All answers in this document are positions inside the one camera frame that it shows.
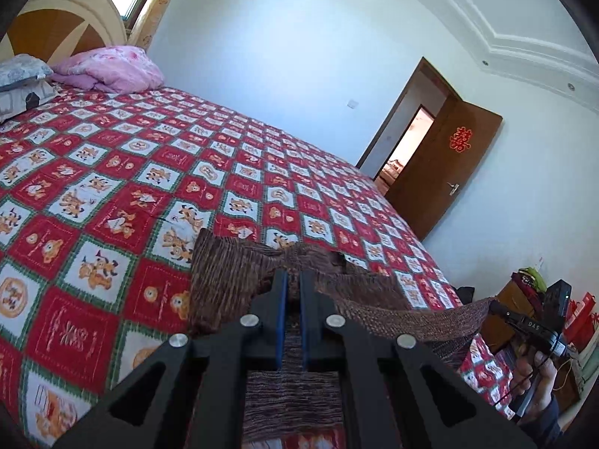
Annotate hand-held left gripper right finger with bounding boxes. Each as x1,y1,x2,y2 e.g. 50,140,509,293
299,271,539,449

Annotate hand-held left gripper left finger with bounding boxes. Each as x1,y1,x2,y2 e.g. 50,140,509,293
54,269,288,449

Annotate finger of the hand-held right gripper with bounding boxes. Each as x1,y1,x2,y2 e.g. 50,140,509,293
488,298,516,324

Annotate brown knitted sweater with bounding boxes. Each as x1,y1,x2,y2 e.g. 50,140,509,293
187,229,498,445

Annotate person's right forearm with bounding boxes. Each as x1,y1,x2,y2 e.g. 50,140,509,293
517,395,565,449

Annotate pile of colourful clothes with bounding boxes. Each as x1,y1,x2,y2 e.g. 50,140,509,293
510,266,548,301

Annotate person's right hand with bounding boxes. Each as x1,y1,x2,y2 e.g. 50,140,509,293
528,361,560,413

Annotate wooden cabinet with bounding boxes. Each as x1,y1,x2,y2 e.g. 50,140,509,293
481,281,539,355

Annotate red paper bags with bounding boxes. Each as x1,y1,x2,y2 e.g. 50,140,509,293
560,291,598,352

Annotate brown wooden door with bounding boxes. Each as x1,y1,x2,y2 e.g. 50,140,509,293
384,96,504,243

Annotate red paper door decoration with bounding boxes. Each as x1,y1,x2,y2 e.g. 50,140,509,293
448,126,471,153

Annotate red patchwork bear bedspread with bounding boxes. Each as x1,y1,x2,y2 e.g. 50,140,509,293
0,82,516,449

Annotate pink quilt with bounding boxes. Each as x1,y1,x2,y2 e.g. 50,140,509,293
48,46,166,95

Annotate narrow yellow curtain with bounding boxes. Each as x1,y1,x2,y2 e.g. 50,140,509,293
128,0,189,53

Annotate grey cartoon print pillow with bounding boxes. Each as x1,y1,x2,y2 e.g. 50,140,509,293
0,81,60,123

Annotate grey floral pillow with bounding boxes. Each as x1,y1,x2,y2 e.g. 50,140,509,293
0,54,55,93

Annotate cream and wood headboard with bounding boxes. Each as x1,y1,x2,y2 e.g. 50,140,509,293
0,0,128,64

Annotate thin black cable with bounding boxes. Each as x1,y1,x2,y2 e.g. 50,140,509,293
492,353,554,407

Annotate brown door frame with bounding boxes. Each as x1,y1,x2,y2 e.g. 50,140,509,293
356,56,462,181

